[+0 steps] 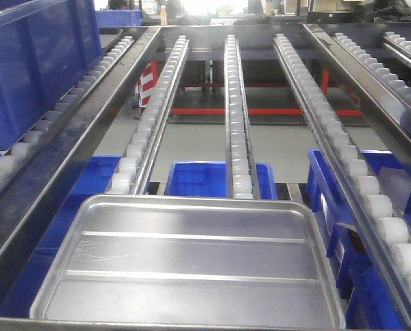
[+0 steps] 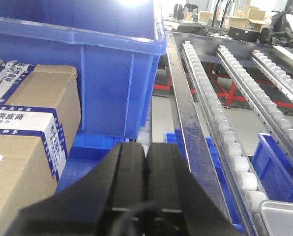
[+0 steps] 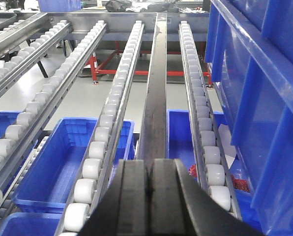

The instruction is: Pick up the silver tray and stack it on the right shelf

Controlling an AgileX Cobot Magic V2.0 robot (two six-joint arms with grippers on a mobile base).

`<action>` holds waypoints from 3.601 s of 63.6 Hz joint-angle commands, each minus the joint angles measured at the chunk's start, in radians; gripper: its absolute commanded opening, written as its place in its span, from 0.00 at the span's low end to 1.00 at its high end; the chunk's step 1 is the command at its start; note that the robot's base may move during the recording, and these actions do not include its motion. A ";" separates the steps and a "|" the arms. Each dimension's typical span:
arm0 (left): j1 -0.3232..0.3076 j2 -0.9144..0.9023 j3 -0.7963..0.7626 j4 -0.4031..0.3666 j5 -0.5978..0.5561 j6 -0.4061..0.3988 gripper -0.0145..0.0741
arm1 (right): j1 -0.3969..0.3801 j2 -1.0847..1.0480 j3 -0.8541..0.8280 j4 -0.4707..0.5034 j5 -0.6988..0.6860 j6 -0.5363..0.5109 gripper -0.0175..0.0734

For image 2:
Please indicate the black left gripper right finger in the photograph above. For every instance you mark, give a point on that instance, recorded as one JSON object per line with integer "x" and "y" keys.
{"x": 186, "y": 209}

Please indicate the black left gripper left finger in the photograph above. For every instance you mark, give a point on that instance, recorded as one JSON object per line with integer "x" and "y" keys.
{"x": 89, "y": 206}

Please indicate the silver ribbed metal tray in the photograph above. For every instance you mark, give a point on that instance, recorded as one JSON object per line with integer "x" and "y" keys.
{"x": 277, "y": 217}

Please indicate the blue bin lower shelf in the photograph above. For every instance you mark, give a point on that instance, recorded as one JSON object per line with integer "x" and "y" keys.
{"x": 273, "y": 169}

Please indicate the cardboard box with tape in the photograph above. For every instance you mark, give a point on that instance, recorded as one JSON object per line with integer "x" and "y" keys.
{"x": 32, "y": 157}

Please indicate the rear cardboard box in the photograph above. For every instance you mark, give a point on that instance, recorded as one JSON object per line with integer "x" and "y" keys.
{"x": 52, "y": 86}

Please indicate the large blue plastic crate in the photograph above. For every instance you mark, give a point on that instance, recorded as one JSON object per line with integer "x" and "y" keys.
{"x": 115, "y": 45}

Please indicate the black case on table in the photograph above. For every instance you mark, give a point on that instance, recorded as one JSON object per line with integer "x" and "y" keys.
{"x": 243, "y": 34}

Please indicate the open cardboard boxes background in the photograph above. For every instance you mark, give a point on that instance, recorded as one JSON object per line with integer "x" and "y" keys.
{"x": 250, "y": 18}

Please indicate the white roller track rail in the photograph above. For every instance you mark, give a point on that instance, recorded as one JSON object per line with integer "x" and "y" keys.
{"x": 242, "y": 181}

